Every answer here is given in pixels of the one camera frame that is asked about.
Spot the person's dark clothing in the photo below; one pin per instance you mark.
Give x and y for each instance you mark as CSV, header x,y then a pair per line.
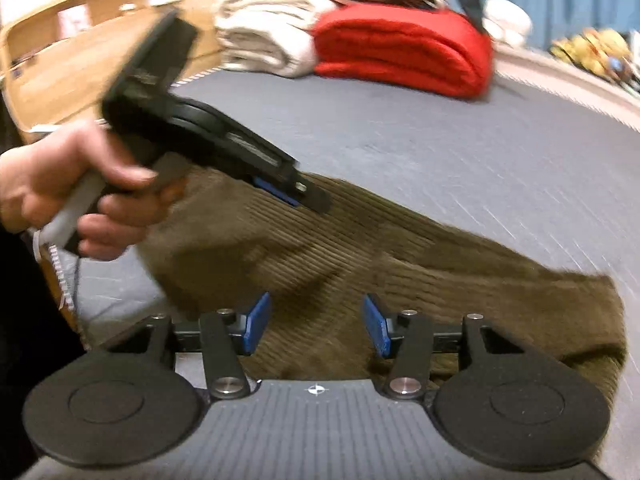
x,y
30,340

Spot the wooden headboard shelf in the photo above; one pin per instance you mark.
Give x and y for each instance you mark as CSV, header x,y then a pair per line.
x,y
75,50

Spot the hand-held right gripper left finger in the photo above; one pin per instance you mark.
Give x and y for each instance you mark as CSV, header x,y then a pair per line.
x,y
257,321

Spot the folded red blanket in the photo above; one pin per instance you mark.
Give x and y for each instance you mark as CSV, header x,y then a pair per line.
x,y
405,50

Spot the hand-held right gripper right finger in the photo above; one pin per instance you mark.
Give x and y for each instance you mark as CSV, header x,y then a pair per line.
x,y
376,330

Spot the small white plush toy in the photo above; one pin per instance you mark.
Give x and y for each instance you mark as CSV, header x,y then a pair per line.
x,y
507,22

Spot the person's left hand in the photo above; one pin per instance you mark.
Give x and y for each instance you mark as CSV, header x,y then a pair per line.
x,y
55,175

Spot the folded white blanket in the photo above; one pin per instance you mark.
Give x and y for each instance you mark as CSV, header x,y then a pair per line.
x,y
270,25

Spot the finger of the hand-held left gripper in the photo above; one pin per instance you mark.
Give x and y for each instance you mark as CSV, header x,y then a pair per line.
x,y
300,194

